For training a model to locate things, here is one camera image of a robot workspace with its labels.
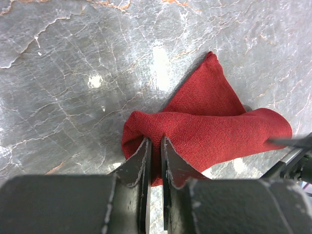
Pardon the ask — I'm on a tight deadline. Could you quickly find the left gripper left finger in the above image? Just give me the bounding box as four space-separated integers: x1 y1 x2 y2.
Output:
0 138 152 234

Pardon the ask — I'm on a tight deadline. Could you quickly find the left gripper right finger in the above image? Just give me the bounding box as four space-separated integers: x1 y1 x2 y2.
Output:
161 137 312 234

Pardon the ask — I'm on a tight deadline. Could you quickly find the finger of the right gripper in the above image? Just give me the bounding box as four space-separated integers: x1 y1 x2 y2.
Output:
267 134 312 148

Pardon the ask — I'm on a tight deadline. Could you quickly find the red cloth napkin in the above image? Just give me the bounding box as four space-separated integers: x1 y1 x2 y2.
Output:
121 52 293 186

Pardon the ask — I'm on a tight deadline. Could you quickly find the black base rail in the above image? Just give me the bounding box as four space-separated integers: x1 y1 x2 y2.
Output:
261 148 312 191

